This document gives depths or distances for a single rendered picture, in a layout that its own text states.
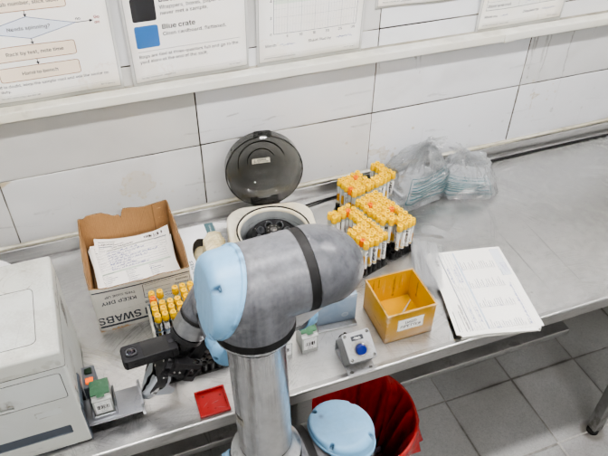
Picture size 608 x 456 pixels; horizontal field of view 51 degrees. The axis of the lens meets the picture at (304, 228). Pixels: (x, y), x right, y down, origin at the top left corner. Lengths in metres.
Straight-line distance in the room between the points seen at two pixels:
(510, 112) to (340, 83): 0.65
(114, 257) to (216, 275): 1.00
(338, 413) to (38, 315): 0.60
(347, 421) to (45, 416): 0.61
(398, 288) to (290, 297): 0.89
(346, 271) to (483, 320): 0.88
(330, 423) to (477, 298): 0.72
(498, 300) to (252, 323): 1.03
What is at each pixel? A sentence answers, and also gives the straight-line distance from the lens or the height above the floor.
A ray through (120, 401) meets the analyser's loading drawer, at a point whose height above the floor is 0.92.
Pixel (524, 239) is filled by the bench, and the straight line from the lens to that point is 1.97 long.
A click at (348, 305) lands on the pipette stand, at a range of 1.58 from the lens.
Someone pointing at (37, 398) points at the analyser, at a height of 1.06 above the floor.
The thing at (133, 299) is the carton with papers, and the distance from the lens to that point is 1.61.
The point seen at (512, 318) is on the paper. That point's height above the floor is 0.89.
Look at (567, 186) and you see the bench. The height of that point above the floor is 0.88.
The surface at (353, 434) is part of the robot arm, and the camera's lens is 1.13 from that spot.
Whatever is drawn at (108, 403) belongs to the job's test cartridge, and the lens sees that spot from 1.44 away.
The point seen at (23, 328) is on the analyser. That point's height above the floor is 1.17.
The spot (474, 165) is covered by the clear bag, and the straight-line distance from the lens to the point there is 2.03.
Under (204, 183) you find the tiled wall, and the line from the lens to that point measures 1.86.
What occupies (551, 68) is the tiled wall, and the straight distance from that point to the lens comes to 2.24.
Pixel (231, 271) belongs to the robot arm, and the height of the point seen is 1.55.
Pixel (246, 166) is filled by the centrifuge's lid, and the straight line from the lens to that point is 1.81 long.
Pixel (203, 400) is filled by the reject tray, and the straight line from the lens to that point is 1.49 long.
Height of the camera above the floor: 2.10
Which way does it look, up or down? 40 degrees down
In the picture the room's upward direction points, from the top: 1 degrees clockwise
